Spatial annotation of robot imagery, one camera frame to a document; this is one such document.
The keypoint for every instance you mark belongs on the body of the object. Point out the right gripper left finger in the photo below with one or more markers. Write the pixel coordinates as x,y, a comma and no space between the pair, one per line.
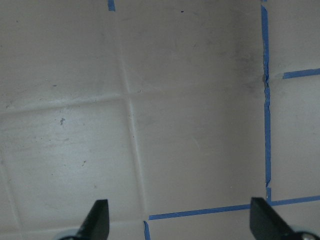
96,225

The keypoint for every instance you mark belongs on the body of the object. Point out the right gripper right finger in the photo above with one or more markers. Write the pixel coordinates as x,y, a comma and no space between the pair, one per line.
266,224

